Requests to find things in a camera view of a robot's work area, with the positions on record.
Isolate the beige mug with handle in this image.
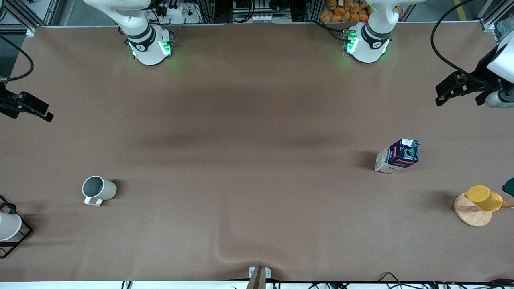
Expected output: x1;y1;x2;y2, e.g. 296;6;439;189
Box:
82;175;118;207

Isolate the round wooden mug stand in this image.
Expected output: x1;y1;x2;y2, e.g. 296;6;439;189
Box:
454;192;514;228

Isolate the metal table edge bracket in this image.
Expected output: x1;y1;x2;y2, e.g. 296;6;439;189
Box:
249;266;272;289

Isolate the thin black cable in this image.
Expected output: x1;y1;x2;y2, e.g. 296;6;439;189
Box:
377;272;408;286

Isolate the black wire rack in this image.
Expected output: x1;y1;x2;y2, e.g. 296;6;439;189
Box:
0;195;34;259

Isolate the yellow cup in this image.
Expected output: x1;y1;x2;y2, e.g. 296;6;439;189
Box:
465;185;503;212

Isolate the blue white milk carton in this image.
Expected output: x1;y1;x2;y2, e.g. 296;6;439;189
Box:
375;138;421;174

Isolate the white power strip with plugs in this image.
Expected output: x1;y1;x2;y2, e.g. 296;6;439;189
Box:
155;0;202;24

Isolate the pile of orange buns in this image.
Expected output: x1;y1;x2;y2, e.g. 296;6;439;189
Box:
320;0;372;23

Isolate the aluminium frame post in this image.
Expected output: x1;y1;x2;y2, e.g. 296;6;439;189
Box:
477;0;514;32
6;0;61;37

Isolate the white cup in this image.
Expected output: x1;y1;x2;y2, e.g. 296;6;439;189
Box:
0;212;22;242

